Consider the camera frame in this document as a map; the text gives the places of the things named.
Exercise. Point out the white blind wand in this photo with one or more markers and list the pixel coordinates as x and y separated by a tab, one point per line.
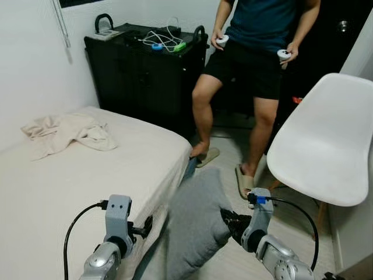
63	32

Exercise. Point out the grey pillow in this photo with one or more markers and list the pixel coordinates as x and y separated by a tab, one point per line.
195	227

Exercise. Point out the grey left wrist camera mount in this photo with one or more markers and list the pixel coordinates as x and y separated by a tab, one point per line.
118	216

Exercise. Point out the black door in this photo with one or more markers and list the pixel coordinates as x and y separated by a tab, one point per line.
344	52

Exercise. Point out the black equipment case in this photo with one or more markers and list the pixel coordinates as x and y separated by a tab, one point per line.
140	84

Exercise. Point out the white plastic chair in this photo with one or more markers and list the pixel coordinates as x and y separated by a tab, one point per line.
323	146

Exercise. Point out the white handheld controller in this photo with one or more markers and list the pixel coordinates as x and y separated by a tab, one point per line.
222	40
284	55

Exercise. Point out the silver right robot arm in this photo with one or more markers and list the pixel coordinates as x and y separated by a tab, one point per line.
285	262

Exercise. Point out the silver door knob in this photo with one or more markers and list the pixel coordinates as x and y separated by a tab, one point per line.
342	25

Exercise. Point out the person in blue shirt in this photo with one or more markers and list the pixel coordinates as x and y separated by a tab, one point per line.
256	29

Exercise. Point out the beige slipper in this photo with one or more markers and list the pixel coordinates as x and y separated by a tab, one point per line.
208	157
245	182

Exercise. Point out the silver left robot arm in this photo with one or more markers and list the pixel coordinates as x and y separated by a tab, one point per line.
100	262

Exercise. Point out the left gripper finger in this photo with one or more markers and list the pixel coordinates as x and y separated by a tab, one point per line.
148	222
145	233

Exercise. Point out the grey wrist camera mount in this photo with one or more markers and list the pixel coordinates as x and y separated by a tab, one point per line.
260	219
118	216

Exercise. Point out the green plug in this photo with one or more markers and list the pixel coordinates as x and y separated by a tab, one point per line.
179	45

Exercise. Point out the beige crumpled towel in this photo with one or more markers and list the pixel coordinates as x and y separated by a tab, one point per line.
67	131

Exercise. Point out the bed with beige sheet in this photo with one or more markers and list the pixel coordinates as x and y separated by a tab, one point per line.
70	192

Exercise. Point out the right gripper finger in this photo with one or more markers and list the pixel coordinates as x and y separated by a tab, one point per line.
236	233
229	217

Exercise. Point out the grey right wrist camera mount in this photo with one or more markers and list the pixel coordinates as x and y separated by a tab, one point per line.
260	219

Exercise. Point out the blue tape roll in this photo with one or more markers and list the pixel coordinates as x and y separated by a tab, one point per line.
157	47

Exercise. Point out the grey flat device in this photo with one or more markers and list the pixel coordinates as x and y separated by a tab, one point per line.
106	34

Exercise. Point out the small red object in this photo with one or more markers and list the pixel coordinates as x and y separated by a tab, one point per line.
298	100

